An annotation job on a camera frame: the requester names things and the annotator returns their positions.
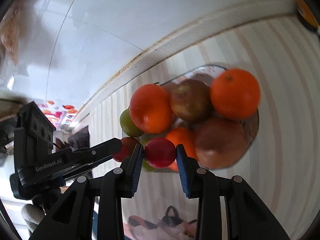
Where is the small dark red fruit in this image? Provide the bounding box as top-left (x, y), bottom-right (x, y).
top-left (144, 138), bottom-right (176, 168)

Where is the orange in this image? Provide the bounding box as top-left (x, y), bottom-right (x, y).
top-left (210, 68), bottom-right (260, 120)
top-left (129, 84), bottom-right (174, 134)

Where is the green apple on plate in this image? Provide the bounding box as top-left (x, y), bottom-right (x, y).
top-left (119, 109), bottom-right (144, 137)

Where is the striped bed sheet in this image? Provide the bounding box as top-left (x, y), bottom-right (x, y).
top-left (89, 16), bottom-right (319, 239)

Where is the red apple lower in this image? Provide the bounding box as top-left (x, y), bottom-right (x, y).
top-left (194, 117), bottom-right (249, 170)

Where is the red apple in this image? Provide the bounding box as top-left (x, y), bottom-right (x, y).
top-left (194, 117), bottom-right (249, 170)
top-left (170, 79), bottom-right (213, 123)

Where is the red apple upper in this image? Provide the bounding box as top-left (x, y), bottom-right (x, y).
top-left (170, 79), bottom-right (213, 123)

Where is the orange on plate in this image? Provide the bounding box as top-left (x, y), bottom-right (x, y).
top-left (210, 68), bottom-right (260, 120)

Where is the patterned white plate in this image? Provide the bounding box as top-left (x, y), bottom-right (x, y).
top-left (139, 64), bottom-right (260, 173)

